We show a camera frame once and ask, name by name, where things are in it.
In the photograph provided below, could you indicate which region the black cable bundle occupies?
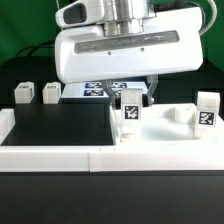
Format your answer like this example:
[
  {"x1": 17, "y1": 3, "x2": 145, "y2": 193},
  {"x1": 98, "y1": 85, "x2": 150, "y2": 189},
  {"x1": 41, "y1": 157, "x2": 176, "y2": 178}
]
[{"x1": 14, "y1": 41, "x2": 56, "y2": 58}]

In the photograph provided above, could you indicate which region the white U-shaped fence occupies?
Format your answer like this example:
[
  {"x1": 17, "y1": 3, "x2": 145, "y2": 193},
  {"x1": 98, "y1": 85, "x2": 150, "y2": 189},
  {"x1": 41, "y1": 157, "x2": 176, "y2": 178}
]
[{"x1": 0, "y1": 109, "x2": 224, "y2": 172}]

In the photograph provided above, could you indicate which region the white tag sheet with markers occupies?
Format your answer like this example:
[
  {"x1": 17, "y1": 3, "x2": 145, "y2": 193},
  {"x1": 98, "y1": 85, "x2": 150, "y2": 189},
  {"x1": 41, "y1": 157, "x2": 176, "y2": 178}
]
[{"x1": 61, "y1": 81, "x2": 147, "y2": 99}]

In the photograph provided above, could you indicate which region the white square table top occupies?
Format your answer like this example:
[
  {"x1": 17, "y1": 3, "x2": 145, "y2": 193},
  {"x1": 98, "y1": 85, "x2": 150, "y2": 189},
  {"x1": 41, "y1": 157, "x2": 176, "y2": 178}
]
[{"x1": 110, "y1": 104, "x2": 224, "y2": 147}]

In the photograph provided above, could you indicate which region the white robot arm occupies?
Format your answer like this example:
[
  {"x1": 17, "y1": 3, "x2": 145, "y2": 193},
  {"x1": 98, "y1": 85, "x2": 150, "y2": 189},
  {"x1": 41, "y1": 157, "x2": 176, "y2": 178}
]
[{"x1": 55, "y1": 0, "x2": 203, "y2": 104}]

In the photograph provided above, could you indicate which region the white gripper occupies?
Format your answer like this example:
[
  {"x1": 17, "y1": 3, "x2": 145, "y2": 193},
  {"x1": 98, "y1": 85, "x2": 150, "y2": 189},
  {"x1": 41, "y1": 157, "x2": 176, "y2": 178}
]
[{"x1": 55, "y1": 0, "x2": 203, "y2": 109}]

